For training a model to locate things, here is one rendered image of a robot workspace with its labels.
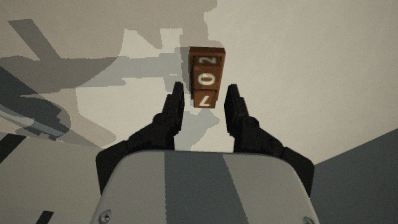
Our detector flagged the brown wooden cube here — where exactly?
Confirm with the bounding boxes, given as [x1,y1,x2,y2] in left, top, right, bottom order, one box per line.
[193,89,218,108]
[193,55,222,90]

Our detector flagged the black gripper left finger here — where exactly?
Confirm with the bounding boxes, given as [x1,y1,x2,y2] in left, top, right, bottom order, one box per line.
[96,82,185,195]

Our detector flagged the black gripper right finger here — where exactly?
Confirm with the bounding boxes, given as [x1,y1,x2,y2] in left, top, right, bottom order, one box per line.
[224,84,315,199]

